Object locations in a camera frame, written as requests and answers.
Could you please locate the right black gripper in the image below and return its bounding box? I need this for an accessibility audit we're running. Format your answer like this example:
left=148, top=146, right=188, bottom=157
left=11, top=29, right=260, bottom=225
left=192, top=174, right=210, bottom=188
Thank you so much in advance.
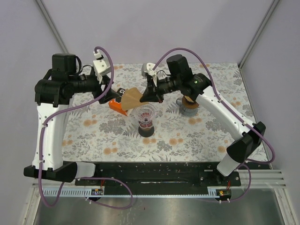
left=140, top=75, right=180, bottom=104

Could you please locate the coffee filter paper box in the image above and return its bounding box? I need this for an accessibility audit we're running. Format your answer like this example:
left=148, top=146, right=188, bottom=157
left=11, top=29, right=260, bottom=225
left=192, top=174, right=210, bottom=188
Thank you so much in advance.
left=108, top=88, right=132, bottom=116

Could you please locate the clear plastic cup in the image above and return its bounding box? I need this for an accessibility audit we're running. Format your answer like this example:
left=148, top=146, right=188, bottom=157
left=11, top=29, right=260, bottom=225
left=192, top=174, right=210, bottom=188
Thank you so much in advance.
left=134, top=104, right=157, bottom=125

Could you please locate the round wooden dripper base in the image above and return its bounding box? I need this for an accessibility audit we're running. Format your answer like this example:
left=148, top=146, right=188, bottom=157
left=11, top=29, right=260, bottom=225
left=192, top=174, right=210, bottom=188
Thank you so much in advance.
left=182, top=96, right=199, bottom=109

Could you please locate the grey glass coffee server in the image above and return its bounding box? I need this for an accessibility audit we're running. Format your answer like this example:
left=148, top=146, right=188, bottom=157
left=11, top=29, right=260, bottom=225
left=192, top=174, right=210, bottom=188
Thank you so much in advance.
left=176, top=97, right=198, bottom=117

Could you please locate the brown bottle red cap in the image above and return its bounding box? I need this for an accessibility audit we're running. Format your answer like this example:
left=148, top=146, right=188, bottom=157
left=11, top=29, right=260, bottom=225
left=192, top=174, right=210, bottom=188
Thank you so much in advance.
left=138, top=121, right=155, bottom=137

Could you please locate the brown paper coffee filter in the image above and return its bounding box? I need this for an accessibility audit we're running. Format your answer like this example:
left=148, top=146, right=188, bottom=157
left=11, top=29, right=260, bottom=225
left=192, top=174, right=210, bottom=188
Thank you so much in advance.
left=184, top=96, right=194, bottom=103

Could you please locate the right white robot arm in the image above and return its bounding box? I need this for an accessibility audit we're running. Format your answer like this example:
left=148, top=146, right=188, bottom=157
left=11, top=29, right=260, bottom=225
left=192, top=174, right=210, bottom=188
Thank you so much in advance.
left=140, top=54, right=266, bottom=186

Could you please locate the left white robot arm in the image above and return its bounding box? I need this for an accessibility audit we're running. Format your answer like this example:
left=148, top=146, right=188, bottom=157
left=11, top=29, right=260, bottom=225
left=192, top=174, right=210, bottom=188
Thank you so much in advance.
left=23, top=52, right=117, bottom=185

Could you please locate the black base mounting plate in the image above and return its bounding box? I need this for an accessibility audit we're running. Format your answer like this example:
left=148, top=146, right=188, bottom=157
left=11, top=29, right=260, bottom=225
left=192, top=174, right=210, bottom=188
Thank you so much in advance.
left=75, top=162, right=241, bottom=196

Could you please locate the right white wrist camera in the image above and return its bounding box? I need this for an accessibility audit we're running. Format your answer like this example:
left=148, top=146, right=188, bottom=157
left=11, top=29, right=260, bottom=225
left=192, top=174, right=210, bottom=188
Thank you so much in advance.
left=141, top=63, right=157, bottom=87

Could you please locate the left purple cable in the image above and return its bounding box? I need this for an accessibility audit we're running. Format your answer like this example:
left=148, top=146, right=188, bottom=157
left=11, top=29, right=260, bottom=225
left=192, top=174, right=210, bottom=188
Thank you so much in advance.
left=38, top=46, right=134, bottom=210

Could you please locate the purple cable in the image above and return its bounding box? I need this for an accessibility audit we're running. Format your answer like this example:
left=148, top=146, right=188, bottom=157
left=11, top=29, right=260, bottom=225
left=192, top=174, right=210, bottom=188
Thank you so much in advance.
left=153, top=47, right=276, bottom=203
left=38, top=46, right=134, bottom=210

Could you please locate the white slotted cable duct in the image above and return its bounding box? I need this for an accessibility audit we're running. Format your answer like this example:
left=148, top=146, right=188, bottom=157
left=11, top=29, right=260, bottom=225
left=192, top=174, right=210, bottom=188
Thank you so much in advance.
left=43, top=187, right=105, bottom=197

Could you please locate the left aluminium frame post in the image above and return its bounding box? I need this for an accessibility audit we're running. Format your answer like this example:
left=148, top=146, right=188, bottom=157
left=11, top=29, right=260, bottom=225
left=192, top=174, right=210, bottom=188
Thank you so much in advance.
left=34, top=0, right=69, bottom=53

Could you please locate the aluminium frame post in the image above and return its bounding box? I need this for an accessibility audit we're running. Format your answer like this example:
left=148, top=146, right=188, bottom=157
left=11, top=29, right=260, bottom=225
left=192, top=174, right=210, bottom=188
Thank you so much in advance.
left=34, top=0, right=69, bottom=53
left=238, top=0, right=281, bottom=70

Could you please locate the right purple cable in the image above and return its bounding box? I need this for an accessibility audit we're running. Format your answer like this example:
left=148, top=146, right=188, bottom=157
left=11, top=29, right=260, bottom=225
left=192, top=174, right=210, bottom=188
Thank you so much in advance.
left=153, top=47, right=276, bottom=203

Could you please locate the right aluminium frame post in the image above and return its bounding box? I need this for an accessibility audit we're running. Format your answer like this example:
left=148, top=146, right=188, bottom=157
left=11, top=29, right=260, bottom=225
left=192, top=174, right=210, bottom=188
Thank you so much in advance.
left=238, top=0, right=281, bottom=70

